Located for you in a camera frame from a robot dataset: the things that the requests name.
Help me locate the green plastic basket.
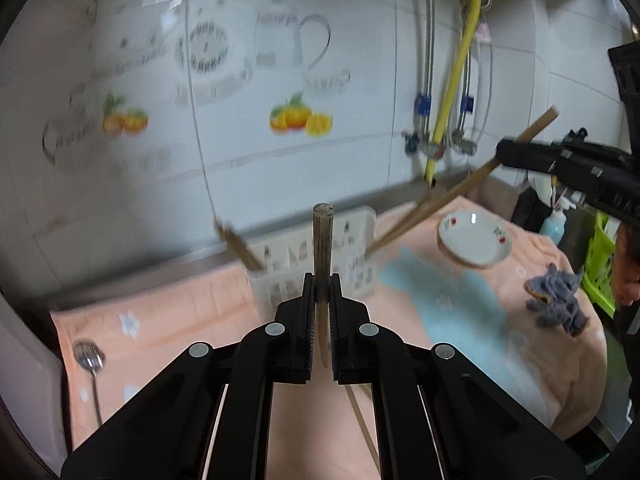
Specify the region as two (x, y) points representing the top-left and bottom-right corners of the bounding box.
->
(580, 212), (621, 318)

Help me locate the peach printed towel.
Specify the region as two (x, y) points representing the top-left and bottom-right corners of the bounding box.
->
(50, 202), (608, 480)

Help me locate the grey knitted cloth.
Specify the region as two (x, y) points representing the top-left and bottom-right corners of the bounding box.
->
(522, 262), (591, 336)

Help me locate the steel water valve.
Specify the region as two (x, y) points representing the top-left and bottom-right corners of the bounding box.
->
(452, 132), (478, 156)

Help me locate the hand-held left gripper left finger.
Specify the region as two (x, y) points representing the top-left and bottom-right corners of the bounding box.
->
(60, 272), (318, 480)

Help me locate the white flower print plate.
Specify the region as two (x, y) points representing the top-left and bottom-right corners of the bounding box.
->
(437, 210), (513, 268)

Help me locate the white rice paddle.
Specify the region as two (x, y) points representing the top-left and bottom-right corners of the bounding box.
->
(525, 170), (557, 206)

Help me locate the yellow gas hose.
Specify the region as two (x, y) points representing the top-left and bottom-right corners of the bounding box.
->
(424, 0), (483, 183)

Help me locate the braided steel hose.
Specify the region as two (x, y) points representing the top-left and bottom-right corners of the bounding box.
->
(450, 0), (496, 153)
(415, 0), (436, 156)

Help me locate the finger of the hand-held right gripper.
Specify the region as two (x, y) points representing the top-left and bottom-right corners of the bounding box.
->
(495, 130), (601, 204)

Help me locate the thin white hose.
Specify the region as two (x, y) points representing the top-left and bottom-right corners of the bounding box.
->
(470, 35), (498, 153)

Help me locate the person's right hand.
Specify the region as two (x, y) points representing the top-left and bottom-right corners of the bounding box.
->
(613, 224), (640, 307)

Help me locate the bunch of wooden chopsticks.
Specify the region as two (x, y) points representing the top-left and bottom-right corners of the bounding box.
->
(214, 217), (268, 273)

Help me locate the beige plastic utensil holder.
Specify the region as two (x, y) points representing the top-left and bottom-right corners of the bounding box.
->
(247, 205), (378, 321)

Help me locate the steel ladle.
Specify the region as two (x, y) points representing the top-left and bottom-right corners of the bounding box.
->
(72, 340), (107, 428)

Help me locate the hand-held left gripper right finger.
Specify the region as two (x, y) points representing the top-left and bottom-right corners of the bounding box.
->
(327, 272), (586, 480)

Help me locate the brown wooden chopstick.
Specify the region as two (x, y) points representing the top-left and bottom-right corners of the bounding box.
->
(312, 202), (335, 368)
(347, 387), (381, 463)
(364, 172), (476, 261)
(415, 106), (560, 208)

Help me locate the pale blue bottle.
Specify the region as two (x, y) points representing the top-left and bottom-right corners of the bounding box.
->
(539, 195), (568, 246)

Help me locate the red handle water valve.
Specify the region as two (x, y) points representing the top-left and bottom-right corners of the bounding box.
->
(402, 130), (446, 158)

